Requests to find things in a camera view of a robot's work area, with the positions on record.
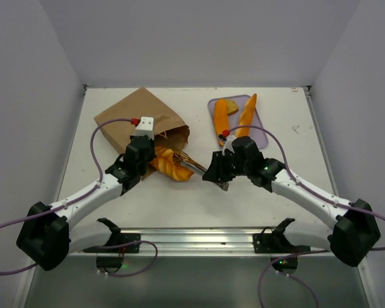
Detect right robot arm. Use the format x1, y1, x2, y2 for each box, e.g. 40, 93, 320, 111
202, 136, 381, 267

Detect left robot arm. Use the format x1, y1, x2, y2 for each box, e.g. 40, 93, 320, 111
16, 135, 155, 271

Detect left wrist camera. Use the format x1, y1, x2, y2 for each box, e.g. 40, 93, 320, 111
133, 117, 155, 140

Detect aluminium mounting rail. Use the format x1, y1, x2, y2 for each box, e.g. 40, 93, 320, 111
69, 225, 330, 257

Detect toast slice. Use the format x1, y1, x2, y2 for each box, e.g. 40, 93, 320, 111
226, 99, 239, 116

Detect small orange bread roll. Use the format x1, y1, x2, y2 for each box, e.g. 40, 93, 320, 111
235, 94, 257, 138

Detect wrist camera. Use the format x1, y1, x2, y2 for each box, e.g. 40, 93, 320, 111
219, 130, 236, 154
133, 117, 155, 140

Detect brown paper bag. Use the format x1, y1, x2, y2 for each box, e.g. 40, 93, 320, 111
94, 88, 190, 180

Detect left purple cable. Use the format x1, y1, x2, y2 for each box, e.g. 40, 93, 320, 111
0, 117, 158, 277

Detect braided glazed bread loaf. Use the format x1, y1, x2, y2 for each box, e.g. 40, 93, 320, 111
150, 146, 194, 182

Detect purple cable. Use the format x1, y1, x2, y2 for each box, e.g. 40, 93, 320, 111
0, 117, 158, 277
224, 125, 385, 308

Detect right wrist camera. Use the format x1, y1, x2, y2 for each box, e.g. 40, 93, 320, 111
219, 130, 236, 154

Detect lilac plastic tray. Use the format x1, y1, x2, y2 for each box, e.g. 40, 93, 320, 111
207, 94, 269, 149

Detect long orange bread loaf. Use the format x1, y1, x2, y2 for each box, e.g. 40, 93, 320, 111
213, 99, 229, 147

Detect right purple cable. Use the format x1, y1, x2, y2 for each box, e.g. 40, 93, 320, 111
224, 125, 385, 308

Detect steel kitchen tongs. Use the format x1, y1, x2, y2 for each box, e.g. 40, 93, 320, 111
173, 151, 229, 191

